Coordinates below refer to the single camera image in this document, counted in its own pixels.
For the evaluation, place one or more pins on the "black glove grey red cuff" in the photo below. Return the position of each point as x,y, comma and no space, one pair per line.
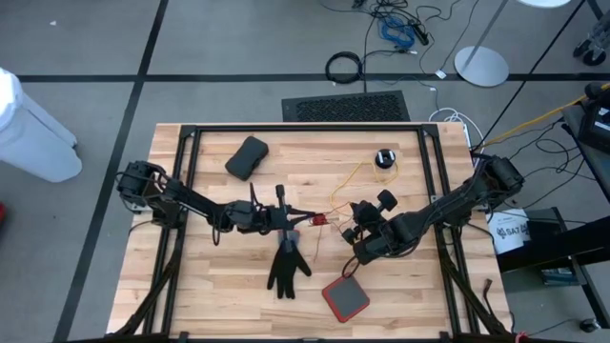
286,269

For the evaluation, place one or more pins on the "red square box grey lid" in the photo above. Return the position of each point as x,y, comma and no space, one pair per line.
345,297

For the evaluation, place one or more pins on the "white plastic bin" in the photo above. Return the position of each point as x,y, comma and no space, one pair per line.
33,138

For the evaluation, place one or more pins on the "grey round-base pedestal stand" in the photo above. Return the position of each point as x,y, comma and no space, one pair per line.
481,66

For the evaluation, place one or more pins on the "black floor vent grate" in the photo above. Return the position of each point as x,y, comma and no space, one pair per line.
345,107

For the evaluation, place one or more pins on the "black metal table frame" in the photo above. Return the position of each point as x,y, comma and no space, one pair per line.
310,127

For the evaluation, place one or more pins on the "black electronics box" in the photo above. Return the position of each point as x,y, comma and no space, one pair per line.
600,124

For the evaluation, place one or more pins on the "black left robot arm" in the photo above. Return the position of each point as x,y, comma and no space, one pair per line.
190,202

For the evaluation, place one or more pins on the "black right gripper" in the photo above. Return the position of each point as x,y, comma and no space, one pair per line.
374,216

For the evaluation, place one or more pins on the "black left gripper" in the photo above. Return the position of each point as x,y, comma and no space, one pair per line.
264,216

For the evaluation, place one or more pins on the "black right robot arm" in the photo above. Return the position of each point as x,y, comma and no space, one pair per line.
453,205

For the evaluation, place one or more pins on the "black power strip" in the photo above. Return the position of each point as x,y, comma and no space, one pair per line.
420,33

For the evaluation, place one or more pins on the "black zippered case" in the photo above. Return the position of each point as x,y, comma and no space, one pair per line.
247,157

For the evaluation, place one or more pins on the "black caster chair base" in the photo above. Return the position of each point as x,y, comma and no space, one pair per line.
593,56

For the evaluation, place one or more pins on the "black equipment cart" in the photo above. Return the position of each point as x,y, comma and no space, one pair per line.
548,248

